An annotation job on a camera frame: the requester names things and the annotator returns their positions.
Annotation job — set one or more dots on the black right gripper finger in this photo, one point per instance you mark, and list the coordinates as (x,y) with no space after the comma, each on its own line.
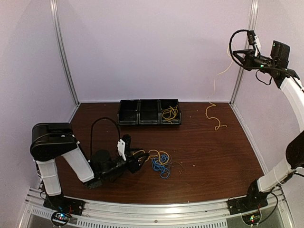
(240,51)
(238,60)

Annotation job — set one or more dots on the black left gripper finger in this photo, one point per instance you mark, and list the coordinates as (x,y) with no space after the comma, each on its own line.
(143,158)
(134,151)

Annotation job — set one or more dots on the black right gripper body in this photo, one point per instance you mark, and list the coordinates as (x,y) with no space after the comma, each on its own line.
(251,64)

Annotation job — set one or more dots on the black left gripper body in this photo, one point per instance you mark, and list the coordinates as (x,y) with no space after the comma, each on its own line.
(132,166)

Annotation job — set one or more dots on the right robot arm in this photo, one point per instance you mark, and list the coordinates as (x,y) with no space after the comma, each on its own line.
(270,103)

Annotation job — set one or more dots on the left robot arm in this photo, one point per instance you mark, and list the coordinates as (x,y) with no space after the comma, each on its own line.
(52,140)

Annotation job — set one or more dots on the black three-compartment bin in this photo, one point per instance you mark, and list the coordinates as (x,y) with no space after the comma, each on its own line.
(149,112)

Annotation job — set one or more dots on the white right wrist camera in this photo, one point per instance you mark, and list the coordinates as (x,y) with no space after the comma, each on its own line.
(253,40)

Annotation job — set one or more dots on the aluminium front rail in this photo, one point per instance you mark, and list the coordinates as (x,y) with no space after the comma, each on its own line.
(101,214)

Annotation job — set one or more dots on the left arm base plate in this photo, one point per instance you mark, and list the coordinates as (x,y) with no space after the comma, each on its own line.
(64,204)

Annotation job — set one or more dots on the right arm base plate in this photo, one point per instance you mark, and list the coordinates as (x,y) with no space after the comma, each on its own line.
(244,204)

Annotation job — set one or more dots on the aluminium left corner post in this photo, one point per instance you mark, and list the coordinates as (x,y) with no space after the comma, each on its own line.
(62,52)

